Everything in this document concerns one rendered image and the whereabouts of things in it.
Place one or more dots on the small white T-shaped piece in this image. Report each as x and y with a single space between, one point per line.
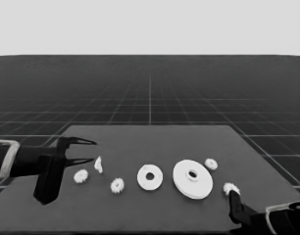
98 165

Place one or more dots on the small white gear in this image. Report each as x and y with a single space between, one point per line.
114 187
207 164
227 187
77 178

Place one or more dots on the large thick white disc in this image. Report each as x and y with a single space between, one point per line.
202 186

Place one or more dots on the white round carrier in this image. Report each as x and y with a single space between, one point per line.
141 179

